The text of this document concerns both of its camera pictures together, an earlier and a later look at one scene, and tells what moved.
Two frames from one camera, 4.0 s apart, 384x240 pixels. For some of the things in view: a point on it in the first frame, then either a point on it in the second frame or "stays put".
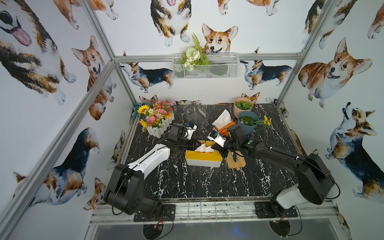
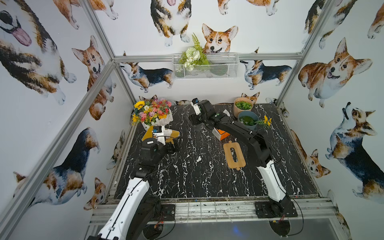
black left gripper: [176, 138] → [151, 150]
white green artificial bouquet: [193, 56] stays put
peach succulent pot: [242, 104] stays put
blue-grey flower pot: [247, 121] stays put
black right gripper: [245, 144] → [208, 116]
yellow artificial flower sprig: [265, 121] stays put
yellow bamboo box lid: [193, 155] → [149, 134]
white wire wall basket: [220, 66] stays put
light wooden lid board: [240, 163] stays put
